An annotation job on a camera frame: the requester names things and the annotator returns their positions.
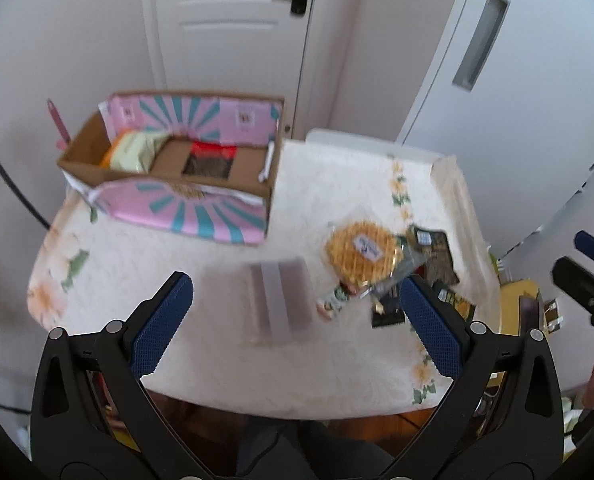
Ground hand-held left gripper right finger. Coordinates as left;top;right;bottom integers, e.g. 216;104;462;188
377;275;565;480

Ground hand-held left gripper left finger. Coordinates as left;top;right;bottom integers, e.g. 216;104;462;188
30;271;201;480

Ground black cracker packet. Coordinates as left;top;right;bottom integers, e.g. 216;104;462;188
424;252;460;286
406;225;450;261
371;292;408;330

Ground cardboard box with pink flaps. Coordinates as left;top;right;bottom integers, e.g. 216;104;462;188
57;91;285;247

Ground yellow stool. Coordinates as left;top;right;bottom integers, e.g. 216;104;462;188
497;280;542;336

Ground round waffle packet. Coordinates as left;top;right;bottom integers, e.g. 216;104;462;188
324;217;428;296

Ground small green and white packet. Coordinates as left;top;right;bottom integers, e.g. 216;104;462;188
317;285;358;321

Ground grey and white packet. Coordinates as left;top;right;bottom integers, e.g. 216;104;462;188
247;256;314;346

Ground white sliding door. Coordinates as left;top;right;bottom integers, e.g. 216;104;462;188
397;0;594;246

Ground dark textured snack packet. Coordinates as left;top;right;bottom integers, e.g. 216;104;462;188
182;156;234;180

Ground orange and yellow snack packet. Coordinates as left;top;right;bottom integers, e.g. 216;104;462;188
101;131;170;173

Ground red snack packet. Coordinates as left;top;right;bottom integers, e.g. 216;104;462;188
189;141;239;161

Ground person's legs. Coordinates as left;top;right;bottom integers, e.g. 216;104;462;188
237;417;393;480

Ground white table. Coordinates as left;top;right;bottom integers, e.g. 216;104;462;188
304;128;455;163

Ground white panel door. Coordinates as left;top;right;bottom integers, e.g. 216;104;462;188
142;0;323;133

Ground black cable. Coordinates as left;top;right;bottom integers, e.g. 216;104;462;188
0;122;53;231

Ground pink-handled tool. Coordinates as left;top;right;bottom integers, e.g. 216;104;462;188
46;98;72;151

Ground recessed grey door handle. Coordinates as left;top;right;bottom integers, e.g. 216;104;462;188
452;0;510;92

